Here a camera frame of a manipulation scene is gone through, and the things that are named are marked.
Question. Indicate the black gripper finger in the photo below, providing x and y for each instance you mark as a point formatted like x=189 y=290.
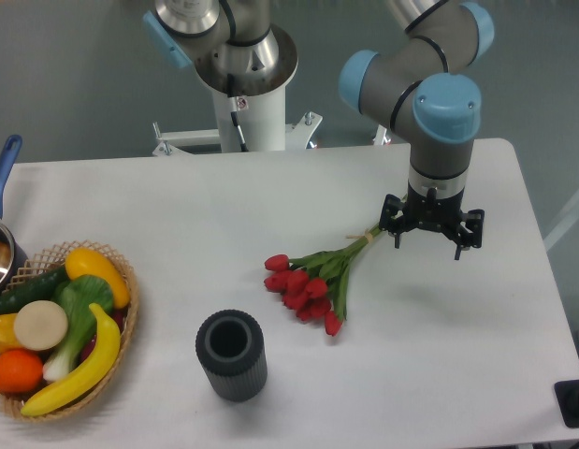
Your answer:
x=466 y=231
x=395 y=218

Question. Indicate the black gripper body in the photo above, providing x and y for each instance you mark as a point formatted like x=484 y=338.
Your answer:
x=435 y=215

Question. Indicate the red tulip bouquet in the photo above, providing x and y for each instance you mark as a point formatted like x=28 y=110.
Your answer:
x=315 y=286

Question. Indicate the dark grey ribbed vase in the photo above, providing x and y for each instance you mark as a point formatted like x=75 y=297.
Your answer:
x=230 y=347

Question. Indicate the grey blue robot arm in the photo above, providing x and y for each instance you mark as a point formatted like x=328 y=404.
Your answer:
x=419 y=94

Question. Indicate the black device at table edge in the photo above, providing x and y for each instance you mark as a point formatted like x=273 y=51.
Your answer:
x=567 y=393

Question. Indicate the red fruit in basket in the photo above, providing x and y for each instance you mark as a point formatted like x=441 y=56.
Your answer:
x=118 y=316

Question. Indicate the yellow banana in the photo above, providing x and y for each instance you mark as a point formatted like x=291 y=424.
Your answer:
x=86 y=375

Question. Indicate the yellow lemon squash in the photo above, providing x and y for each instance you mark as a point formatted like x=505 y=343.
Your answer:
x=85 y=261

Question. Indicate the green bok choy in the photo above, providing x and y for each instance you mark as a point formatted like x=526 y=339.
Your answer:
x=75 y=297

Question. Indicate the green cucumber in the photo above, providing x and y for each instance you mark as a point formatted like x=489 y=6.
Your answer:
x=40 y=287

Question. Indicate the beige round disc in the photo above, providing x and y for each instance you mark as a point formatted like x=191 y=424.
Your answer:
x=40 y=325

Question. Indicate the orange fruit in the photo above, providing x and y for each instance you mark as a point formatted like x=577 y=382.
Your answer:
x=21 y=371

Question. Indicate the yellow bell pepper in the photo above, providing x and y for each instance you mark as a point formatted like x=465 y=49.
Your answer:
x=8 y=339

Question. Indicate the white frame at right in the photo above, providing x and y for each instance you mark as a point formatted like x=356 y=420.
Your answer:
x=565 y=219

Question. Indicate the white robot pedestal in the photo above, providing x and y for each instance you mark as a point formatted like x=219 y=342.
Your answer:
x=244 y=124

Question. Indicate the blue handled saucepan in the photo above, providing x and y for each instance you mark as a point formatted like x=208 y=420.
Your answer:
x=12 y=256

